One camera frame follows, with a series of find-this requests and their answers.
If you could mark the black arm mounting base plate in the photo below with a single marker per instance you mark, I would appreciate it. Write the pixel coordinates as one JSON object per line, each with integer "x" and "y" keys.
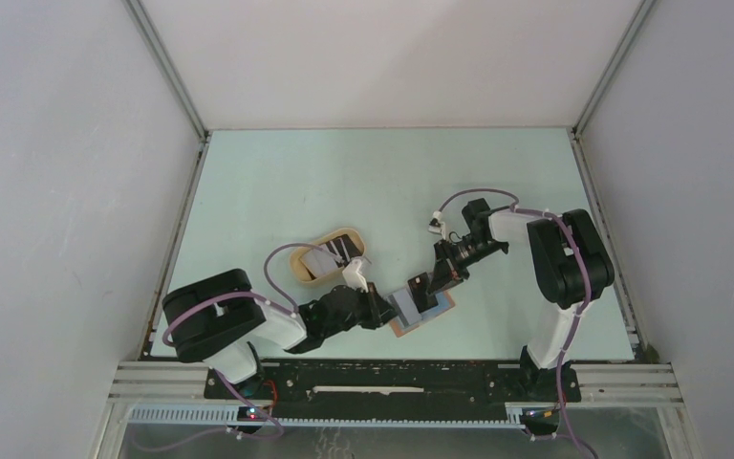
{"x": 407, "y": 387}

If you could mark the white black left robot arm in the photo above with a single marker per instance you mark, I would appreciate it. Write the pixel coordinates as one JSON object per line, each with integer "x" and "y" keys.
{"x": 216, "y": 320}

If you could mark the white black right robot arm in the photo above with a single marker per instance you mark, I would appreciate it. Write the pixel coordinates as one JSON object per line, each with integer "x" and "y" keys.
{"x": 571, "y": 265}

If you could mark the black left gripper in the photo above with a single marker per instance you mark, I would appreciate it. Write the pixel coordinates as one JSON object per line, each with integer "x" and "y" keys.
{"x": 378, "y": 313}

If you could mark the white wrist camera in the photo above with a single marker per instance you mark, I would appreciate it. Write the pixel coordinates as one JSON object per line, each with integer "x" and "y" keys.
{"x": 437, "y": 225}
{"x": 354, "y": 273}

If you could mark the white cable duct strip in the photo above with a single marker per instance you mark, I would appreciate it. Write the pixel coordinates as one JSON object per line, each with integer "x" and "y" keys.
{"x": 316, "y": 415}

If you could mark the aluminium frame rail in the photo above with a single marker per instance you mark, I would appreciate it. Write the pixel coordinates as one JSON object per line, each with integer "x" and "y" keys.
{"x": 170, "y": 393}

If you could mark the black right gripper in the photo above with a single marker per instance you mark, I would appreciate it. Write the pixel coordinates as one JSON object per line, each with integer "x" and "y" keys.
{"x": 444, "y": 270}

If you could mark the pink leather card holder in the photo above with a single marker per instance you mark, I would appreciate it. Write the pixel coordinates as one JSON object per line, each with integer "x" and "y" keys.
{"x": 445, "y": 304}

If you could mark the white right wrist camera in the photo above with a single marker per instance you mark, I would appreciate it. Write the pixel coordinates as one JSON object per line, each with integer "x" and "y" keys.
{"x": 437, "y": 225}

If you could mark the silver card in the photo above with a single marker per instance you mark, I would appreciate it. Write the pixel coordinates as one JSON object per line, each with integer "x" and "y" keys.
{"x": 405, "y": 306}
{"x": 320, "y": 263}

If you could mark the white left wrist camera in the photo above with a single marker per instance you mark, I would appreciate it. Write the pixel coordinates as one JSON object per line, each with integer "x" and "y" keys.
{"x": 354, "y": 273}

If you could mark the beige oval card tray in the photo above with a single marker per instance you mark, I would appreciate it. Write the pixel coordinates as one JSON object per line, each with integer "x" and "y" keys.
{"x": 299, "y": 271}

